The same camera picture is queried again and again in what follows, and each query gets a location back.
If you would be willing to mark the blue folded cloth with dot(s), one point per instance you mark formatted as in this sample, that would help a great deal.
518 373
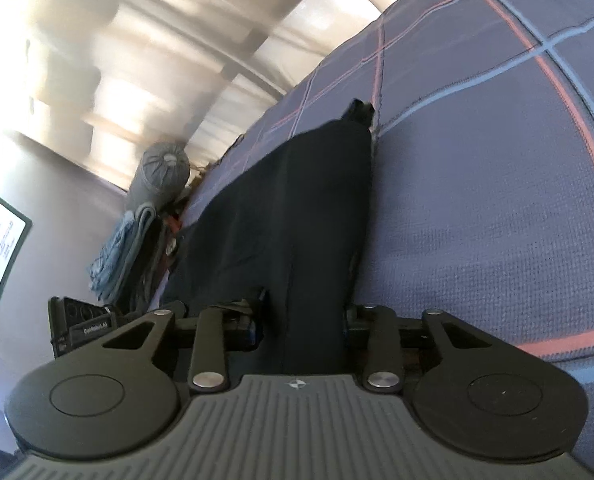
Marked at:
114 255

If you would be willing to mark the cream panelled wardrobe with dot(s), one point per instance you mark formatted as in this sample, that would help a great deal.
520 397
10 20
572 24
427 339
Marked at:
127 60

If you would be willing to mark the navy plaid blanket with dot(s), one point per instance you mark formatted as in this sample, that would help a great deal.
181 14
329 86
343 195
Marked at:
477 185

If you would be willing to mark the grey folded cloth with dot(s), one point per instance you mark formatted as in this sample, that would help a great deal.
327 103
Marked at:
149 270

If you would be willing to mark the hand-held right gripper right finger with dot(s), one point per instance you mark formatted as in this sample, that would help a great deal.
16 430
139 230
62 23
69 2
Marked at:
349 327

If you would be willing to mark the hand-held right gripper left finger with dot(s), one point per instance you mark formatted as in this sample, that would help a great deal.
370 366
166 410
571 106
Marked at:
253 335

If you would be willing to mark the black pants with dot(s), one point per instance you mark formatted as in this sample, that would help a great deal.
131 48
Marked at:
287 210

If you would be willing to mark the grey bolster pillow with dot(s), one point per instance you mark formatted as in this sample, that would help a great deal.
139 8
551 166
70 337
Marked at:
157 175

